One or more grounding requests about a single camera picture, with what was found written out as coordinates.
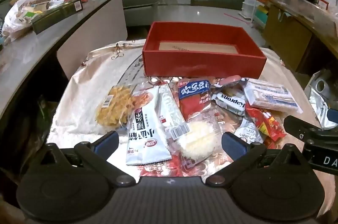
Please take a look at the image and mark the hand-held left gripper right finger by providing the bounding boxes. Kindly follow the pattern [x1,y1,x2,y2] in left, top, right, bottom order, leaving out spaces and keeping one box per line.
[205,131,304,186]

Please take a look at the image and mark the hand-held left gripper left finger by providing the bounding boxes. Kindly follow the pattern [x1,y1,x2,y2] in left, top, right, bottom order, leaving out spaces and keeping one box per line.
[37,130,136,186]

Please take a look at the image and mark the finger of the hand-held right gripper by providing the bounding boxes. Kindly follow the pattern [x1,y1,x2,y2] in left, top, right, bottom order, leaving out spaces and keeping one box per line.
[326,107,338,124]
[283,115,338,145]

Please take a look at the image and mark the red gummy candy packet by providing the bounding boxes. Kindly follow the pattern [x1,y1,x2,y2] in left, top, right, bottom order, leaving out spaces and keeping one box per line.
[245,108,287,143]

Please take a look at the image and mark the clear packet of yellow crackers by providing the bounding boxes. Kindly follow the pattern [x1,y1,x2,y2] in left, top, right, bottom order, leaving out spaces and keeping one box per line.
[95,85,135,132]

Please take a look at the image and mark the white and blue packet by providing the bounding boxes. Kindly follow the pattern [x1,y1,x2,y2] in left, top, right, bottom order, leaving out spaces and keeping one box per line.
[243,79,304,114]

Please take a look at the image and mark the white noodle snack packet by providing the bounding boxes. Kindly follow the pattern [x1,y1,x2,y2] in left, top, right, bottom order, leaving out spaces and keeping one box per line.
[125,85,172,166]

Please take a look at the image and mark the silver wafer packet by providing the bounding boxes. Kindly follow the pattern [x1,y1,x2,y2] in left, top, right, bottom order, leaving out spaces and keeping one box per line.
[211,89,247,116]

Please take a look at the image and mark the red packet with blue label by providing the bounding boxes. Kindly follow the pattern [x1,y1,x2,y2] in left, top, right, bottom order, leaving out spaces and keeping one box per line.
[176,78,212,121]

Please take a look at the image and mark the pink jelly packet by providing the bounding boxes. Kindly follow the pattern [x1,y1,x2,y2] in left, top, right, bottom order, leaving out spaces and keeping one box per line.
[213,75,249,88]

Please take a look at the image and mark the red cardboard box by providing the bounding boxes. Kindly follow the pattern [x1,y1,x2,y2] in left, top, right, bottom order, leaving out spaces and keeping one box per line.
[142,22,267,80]

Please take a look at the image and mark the silver foil bag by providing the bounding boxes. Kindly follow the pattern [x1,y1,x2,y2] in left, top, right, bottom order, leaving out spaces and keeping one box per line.
[308,69,338,129]

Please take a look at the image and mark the small white crumpled packet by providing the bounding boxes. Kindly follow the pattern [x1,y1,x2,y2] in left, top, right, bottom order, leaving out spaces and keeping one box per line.
[234,118,264,146]

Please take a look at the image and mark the clear packet of white cake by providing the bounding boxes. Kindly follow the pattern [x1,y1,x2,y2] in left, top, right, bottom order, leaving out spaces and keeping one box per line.
[169,120,222,164]

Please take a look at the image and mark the wooden cabinet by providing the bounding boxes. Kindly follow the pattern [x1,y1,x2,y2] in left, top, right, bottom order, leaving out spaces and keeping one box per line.
[261,0,338,74]

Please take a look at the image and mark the grey-top side table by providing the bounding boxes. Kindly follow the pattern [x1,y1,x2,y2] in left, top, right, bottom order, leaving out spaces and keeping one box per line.
[0,0,128,119]

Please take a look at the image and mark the white plastic storage rack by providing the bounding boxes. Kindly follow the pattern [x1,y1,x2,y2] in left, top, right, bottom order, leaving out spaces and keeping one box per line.
[241,0,268,29]

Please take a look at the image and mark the pink stick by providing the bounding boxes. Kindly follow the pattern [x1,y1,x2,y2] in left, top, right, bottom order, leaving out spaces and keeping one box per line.
[224,13,254,23]

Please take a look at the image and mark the dark green box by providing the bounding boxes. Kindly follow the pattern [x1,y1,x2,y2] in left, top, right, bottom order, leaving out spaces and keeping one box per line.
[31,0,83,35]

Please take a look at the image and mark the grey sofa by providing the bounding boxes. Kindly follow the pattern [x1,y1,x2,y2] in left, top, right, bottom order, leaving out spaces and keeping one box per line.
[120,0,160,27]

